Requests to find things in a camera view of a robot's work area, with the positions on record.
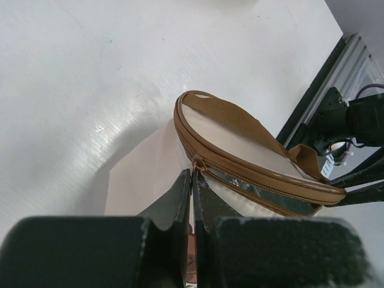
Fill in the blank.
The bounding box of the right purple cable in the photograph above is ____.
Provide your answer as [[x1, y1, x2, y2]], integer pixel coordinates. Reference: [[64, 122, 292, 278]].
[[355, 83, 384, 100]]

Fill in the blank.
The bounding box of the right white cable duct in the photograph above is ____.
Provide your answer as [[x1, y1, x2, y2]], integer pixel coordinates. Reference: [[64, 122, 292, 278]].
[[320, 158, 335, 178]]

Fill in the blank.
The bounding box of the aluminium rail front right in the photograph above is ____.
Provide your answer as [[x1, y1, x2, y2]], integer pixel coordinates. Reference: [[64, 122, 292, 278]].
[[275, 32, 384, 151]]

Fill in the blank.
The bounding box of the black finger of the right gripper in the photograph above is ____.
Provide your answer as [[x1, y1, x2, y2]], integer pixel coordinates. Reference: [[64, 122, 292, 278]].
[[328, 182, 383, 208], [331, 157, 383, 188]]

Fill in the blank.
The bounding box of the beige round mesh laundry bag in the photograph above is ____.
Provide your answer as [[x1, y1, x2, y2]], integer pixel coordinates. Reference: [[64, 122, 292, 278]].
[[105, 91, 346, 217]]

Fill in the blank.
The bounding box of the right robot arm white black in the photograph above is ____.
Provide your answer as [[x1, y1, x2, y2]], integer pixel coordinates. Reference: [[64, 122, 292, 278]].
[[312, 83, 383, 206]]

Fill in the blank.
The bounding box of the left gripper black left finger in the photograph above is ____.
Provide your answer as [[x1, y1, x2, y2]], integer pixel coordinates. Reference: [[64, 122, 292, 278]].
[[1, 170, 191, 287]]

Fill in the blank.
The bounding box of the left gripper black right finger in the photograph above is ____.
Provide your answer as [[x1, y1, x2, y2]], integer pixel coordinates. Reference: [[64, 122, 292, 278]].
[[191, 171, 383, 287]]

